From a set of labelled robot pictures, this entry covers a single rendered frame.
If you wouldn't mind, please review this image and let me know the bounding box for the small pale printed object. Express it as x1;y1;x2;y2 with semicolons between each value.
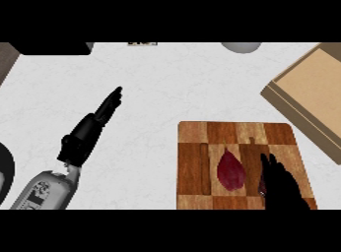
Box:
128;41;159;47

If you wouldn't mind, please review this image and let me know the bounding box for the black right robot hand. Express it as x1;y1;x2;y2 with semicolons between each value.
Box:
256;153;313;211

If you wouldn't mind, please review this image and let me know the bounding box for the brown wooden cutting board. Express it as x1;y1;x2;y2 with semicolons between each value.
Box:
175;120;320;211

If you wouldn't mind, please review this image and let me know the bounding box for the black appliance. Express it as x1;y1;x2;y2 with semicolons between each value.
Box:
9;41;95;56

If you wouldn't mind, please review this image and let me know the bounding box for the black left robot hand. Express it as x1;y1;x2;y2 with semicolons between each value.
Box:
55;86;125;168

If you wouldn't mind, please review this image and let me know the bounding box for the tan cardboard box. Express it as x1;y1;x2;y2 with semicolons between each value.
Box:
259;41;341;166

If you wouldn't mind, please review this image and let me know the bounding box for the grey round object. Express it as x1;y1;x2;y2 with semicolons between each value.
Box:
219;41;264;54

